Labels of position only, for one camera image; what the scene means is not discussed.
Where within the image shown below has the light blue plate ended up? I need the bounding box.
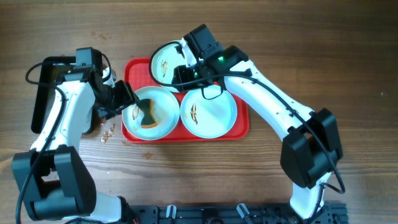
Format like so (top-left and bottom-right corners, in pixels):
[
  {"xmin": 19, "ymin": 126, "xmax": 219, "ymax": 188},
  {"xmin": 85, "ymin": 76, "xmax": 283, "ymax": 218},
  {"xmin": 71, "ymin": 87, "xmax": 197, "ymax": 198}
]
[
  {"xmin": 123, "ymin": 86, "xmax": 180, "ymax": 141},
  {"xmin": 150, "ymin": 39, "xmax": 188, "ymax": 84},
  {"xmin": 180, "ymin": 85, "xmax": 238, "ymax": 139}
]

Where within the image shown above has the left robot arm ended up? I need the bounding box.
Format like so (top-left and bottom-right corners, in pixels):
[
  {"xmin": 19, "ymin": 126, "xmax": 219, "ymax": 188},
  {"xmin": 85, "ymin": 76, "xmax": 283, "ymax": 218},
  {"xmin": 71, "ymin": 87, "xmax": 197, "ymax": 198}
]
[{"xmin": 11, "ymin": 47, "xmax": 139, "ymax": 223}]

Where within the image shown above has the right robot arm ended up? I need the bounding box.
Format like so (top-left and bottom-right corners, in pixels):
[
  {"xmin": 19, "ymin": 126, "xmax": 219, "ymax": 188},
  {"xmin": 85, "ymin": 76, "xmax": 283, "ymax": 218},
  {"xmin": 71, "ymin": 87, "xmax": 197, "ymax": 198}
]
[{"xmin": 172, "ymin": 24, "xmax": 345, "ymax": 220}]

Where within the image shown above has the red plastic tray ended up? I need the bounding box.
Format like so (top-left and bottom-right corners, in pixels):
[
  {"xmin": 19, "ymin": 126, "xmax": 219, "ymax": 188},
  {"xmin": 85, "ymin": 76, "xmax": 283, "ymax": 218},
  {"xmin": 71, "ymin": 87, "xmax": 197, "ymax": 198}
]
[{"xmin": 121, "ymin": 57, "xmax": 249, "ymax": 144}]

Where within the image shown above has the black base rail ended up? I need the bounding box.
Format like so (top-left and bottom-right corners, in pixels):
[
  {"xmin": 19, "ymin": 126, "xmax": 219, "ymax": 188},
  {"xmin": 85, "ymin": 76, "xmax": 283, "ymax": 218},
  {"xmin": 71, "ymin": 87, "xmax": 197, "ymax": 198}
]
[{"xmin": 131, "ymin": 202, "xmax": 349, "ymax": 224}]

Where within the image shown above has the black water tray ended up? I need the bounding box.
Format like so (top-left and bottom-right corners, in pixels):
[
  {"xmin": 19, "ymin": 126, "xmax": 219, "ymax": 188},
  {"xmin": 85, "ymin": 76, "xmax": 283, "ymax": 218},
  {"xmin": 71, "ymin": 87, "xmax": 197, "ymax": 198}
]
[{"xmin": 31, "ymin": 56, "xmax": 98, "ymax": 134}]

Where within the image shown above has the green orange sponge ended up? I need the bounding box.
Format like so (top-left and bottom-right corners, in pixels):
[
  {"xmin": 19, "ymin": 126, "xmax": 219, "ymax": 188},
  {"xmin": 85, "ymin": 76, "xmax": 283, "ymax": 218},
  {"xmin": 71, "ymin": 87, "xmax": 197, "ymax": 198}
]
[{"xmin": 141, "ymin": 99, "xmax": 158, "ymax": 129}]

